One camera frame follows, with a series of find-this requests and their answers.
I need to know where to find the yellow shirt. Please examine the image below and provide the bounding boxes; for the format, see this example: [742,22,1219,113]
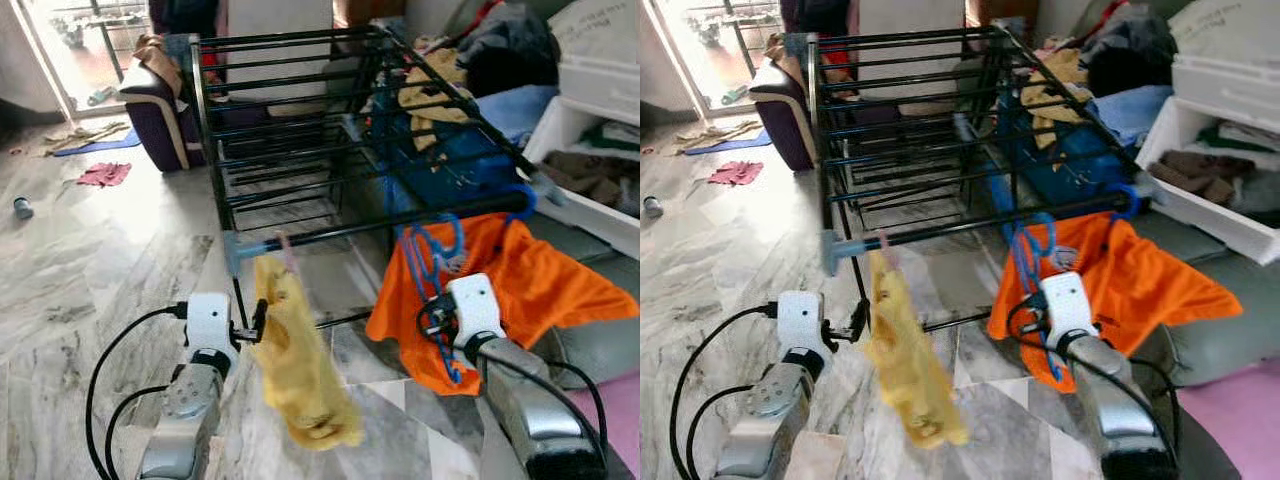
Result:
[862,250,971,449]
[250,255,364,451]

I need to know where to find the black metal drying rack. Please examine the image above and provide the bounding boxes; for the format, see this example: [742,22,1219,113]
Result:
[190,25,566,331]
[808,25,1166,331]

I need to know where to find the orange shirt with emblem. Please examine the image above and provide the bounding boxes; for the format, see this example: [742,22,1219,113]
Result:
[365,213,640,396]
[985,210,1246,393]

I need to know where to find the blue suitcase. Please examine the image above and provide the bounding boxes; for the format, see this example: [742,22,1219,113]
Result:
[385,95,521,211]
[995,95,1136,211]

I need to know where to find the open white storage bin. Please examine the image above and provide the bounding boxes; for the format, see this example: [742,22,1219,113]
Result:
[523,95,640,261]
[1135,95,1280,266]

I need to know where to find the red cloth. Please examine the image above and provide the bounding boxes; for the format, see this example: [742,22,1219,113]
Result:
[708,160,766,188]
[77,162,133,189]

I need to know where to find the purple armchair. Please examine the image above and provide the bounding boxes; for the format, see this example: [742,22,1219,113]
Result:
[750,35,831,173]
[120,35,216,173]

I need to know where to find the blue floor mat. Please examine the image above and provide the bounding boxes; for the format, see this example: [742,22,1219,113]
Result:
[50,128,143,158]
[683,128,773,156]

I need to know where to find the pink mat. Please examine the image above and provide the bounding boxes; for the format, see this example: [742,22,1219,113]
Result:
[565,370,640,479]
[1175,385,1280,480]

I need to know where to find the brown folded clothes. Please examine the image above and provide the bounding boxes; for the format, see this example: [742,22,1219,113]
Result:
[1150,150,1256,207]
[545,150,629,208]

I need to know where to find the mustard yellow garment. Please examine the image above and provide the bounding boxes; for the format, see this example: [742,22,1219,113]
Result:
[1020,48,1096,151]
[398,48,476,151]

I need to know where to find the light blue cloth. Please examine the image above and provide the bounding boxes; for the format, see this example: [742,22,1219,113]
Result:
[478,85,561,147]
[1088,85,1176,151]

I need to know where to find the beige cloth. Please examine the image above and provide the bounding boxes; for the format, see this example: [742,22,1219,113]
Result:
[45,120,131,153]
[677,120,763,151]

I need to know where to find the brown cloth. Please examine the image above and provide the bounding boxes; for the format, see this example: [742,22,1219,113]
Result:
[133,35,186,96]
[762,35,813,96]

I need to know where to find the black garment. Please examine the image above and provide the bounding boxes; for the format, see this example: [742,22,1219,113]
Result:
[1078,5,1179,96]
[455,5,561,96]

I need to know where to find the white lidded storage bin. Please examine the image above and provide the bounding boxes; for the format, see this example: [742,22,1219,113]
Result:
[1170,55,1280,131]
[557,55,640,126]

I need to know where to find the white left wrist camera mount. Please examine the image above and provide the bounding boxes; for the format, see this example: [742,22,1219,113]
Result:
[775,290,829,353]
[185,292,239,352]

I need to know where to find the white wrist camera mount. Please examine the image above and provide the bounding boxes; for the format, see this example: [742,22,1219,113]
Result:
[1040,270,1097,347]
[185,292,239,352]
[445,273,507,347]
[775,290,829,353]

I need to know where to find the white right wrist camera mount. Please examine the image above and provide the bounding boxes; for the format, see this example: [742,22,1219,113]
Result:
[1040,270,1097,347]
[445,273,507,347]

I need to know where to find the short black left arm cable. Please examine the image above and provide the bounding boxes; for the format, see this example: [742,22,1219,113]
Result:
[103,384,171,480]
[688,384,759,480]

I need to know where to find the long black left arm cable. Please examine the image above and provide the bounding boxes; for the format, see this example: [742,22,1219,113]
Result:
[85,303,191,480]
[670,303,781,480]

